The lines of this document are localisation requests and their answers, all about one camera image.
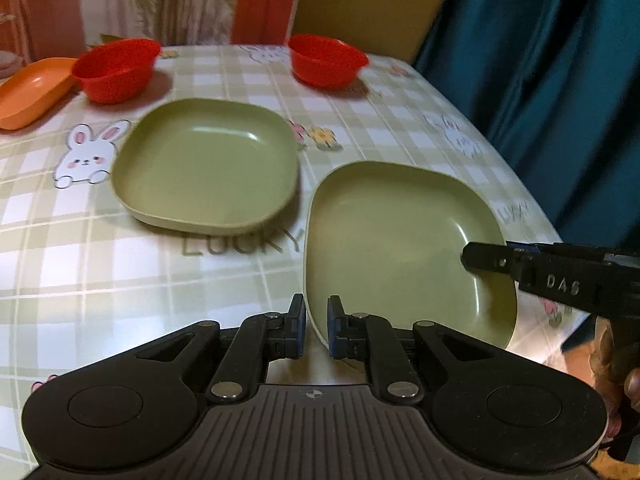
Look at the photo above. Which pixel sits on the green square plate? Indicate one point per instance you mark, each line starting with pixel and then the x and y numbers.
pixel 206 166
pixel 388 238

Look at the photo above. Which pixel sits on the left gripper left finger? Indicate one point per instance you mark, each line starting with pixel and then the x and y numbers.
pixel 250 348

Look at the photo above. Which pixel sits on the printed room scene backdrop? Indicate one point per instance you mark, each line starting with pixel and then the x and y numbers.
pixel 34 29

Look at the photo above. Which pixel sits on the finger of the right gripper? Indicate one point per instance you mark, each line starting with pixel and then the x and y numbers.
pixel 503 259

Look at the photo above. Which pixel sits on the orange square plate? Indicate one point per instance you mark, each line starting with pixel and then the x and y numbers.
pixel 33 90

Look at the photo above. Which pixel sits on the person's hand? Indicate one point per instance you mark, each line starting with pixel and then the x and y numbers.
pixel 615 367

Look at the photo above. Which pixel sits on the yellow wooden board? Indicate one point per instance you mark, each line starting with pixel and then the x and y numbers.
pixel 393 28

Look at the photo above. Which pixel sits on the teal curtain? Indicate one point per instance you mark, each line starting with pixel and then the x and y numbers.
pixel 553 85

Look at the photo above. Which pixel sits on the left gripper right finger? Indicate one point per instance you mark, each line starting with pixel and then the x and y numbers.
pixel 385 352

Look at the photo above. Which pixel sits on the red bowl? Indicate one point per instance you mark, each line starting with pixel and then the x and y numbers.
pixel 323 62
pixel 118 71

